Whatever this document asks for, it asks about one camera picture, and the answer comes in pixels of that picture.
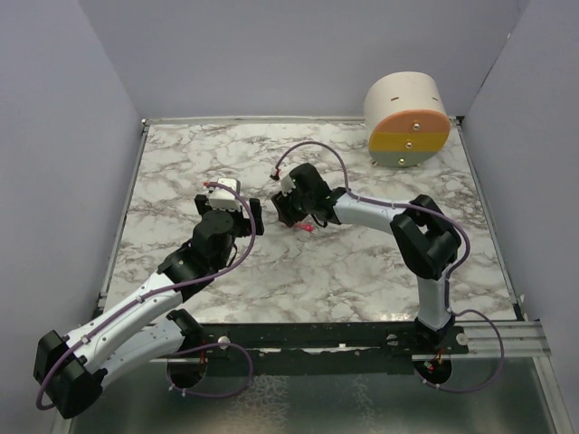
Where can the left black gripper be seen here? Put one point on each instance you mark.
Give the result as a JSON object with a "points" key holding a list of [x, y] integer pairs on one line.
{"points": [[245, 225]]}

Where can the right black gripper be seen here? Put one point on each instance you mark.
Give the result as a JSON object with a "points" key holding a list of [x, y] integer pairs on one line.
{"points": [[286, 215]]}

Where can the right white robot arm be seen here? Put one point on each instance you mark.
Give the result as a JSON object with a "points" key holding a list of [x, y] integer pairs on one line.
{"points": [[426, 239]]}

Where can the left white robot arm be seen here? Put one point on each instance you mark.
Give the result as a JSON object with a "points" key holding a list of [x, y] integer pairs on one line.
{"points": [[74, 369]]}

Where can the round tricolour drawer cabinet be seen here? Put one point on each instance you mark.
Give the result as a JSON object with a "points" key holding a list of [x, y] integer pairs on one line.
{"points": [[406, 122]]}

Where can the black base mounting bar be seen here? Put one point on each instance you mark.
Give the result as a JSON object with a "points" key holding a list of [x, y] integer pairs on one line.
{"points": [[278, 348]]}

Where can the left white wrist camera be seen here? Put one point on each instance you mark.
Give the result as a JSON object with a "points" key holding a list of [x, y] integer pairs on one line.
{"points": [[220, 199]]}

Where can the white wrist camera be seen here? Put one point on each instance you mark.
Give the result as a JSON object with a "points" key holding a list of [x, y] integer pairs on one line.
{"points": [[220, 199], [287, 185]]}

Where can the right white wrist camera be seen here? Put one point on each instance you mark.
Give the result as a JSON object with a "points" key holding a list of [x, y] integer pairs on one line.
{"points": [[287, 185]]}

